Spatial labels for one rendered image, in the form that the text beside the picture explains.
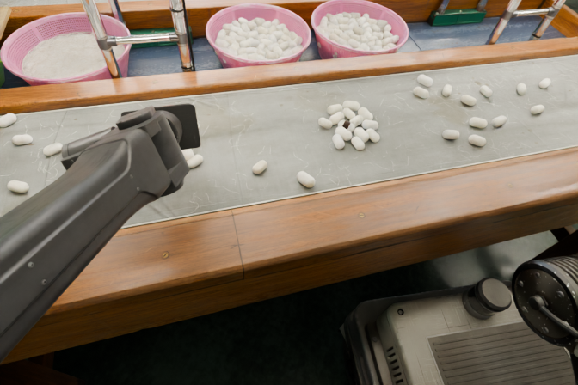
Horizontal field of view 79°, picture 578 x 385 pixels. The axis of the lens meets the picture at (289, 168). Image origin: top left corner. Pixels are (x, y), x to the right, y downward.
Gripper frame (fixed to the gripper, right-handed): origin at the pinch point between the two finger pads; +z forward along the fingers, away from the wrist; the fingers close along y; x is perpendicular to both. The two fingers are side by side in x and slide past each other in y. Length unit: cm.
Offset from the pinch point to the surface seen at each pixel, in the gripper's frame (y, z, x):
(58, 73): 23.3, 27.4, -12.6
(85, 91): 16.1, 17.2, -7.7
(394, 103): -49, 10, 2
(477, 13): -100, 42, -21
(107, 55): 10.6, 16.8, -14.2
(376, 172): -36.6, -3.3, 13.6
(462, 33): -93, 41, -15
